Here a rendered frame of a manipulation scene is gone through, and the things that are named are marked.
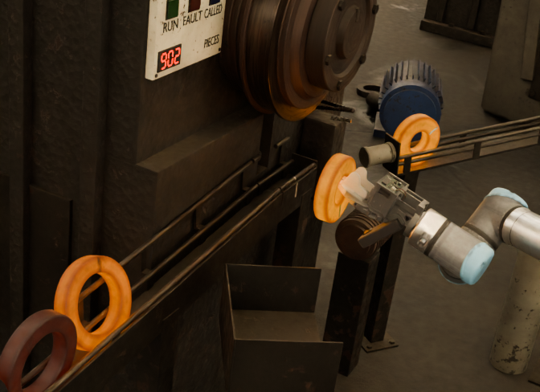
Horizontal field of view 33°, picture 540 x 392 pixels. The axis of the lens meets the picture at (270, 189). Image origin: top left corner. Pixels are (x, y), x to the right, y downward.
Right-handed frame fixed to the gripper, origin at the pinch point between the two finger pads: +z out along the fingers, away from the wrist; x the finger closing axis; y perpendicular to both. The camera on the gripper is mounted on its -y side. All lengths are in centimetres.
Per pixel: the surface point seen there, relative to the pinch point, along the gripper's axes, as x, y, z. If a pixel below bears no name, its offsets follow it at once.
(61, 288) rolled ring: 59, -17, 23
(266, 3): 1.7, 27.4, 31.0
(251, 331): 30.2, -23.6, -5.5
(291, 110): -11.1, 2.4, 20.2
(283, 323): 23.8, -22.2, -9.4
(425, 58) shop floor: -368, -107, 72
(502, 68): -295, -62, 18
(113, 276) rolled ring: 47, -18, 20
